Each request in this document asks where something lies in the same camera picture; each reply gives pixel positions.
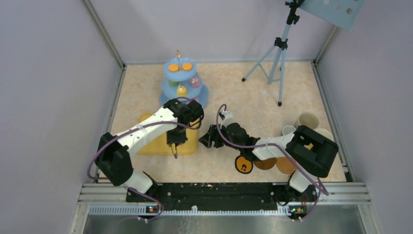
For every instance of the yellow serving tray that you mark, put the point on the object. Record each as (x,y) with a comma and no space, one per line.
(159,145)

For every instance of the yellow wedge piece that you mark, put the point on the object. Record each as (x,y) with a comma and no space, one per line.
(309,146)

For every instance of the yellow cupcake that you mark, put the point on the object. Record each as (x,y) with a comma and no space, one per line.
(181,91)

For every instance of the light blue tripod stand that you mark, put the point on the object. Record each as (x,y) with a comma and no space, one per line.
(277,71)

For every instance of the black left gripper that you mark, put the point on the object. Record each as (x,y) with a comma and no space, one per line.
(171,139)

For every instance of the cream cup rear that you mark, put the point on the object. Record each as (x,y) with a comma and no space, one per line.
(308,119)

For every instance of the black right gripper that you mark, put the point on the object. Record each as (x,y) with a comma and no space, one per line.
(213,132)

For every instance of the cream cup front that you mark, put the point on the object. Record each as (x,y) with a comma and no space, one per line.
(325,133)

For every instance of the cream cup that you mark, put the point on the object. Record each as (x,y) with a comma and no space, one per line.
(308,119)
(325,133)

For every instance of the dark brown wooden saucer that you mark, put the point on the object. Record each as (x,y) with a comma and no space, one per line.
(265,164)

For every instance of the purple donut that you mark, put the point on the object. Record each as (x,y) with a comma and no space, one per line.
(196,99)

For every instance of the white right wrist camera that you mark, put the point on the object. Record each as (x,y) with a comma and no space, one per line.
(227,117)

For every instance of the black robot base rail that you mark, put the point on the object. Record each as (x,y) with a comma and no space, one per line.
(169,193)

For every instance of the black and yellow round coaster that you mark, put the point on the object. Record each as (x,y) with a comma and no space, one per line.
(243,166)

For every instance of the light blue perforated panel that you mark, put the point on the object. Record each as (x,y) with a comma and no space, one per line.
(340,13)

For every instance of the grey mug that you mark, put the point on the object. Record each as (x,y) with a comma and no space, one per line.
(288,129)

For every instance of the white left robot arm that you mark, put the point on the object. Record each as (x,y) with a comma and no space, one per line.
(113,157)

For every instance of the green cupcake with topping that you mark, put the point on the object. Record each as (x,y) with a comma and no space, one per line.
(173,83)

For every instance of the blue three-tier cake stand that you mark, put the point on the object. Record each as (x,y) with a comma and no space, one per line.
(182,77)

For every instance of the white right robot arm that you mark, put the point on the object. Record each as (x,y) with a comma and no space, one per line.
(305,148)

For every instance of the light brown wooden coaster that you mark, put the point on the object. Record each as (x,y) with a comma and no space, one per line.
(285,166)

